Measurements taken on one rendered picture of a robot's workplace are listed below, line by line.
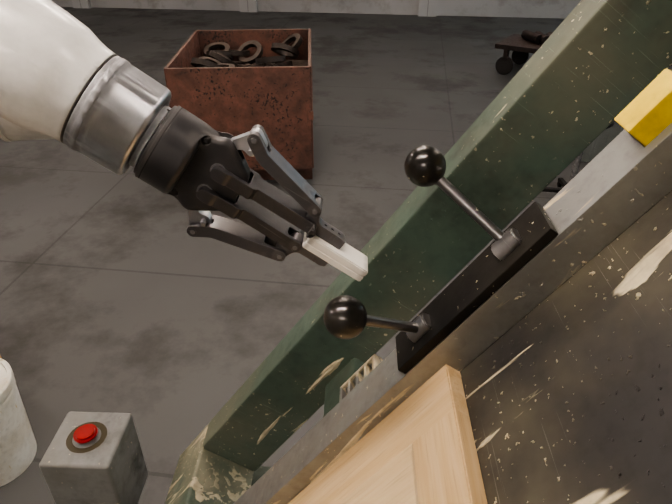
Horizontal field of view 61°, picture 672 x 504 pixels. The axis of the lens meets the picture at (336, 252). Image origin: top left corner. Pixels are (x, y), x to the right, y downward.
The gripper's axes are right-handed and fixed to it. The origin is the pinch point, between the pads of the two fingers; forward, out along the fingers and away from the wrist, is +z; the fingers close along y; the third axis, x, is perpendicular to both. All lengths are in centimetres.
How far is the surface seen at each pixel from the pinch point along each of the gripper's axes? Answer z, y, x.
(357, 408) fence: 11.4, 11.7, 5.6
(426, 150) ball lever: 0.2, -13.6, 0.0
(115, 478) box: 1, 67, -12
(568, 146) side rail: 19.4, -19.7, -17.0
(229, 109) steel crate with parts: -14, 117, -306
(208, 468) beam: 13, 57, -14
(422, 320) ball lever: 9.6, -1.3, 4.9
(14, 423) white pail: -20, 164, -79
